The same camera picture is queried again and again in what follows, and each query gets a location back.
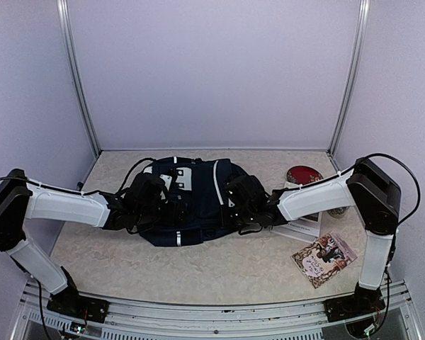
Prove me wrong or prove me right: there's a front aluminium rail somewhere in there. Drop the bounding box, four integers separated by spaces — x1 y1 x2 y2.
10 279 422 340

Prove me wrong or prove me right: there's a white patterned mug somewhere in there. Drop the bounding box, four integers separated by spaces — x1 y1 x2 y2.
327 207 349 219

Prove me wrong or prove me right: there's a right aluminium frame post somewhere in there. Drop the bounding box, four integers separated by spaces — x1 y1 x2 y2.
328 0 370 157

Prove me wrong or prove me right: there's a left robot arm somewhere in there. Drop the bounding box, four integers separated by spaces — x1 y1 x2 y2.
0 169 175 323

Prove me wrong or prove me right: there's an illustrated floral cover book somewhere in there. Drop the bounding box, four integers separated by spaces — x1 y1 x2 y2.
291 232 358 289

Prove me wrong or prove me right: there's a navy blue backpack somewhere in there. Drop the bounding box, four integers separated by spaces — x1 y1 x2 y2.
102 155 270 249

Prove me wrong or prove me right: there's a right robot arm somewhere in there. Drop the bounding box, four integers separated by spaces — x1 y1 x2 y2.
225 154 404 322

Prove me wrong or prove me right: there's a coffee cover white book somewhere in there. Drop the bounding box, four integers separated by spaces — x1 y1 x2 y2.
271 180 322 244

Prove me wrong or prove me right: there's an aluminium frame post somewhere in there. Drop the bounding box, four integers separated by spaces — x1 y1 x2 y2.
57 0 101 158
328 0 370 157

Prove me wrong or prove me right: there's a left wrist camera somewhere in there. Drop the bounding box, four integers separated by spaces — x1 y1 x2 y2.
159 174 175 194

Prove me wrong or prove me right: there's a red patterned plate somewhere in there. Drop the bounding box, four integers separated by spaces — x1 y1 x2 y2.
286 165 324 186

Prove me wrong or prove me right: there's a left aluminium frame post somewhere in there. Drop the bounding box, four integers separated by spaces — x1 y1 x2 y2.
57 0 101 158

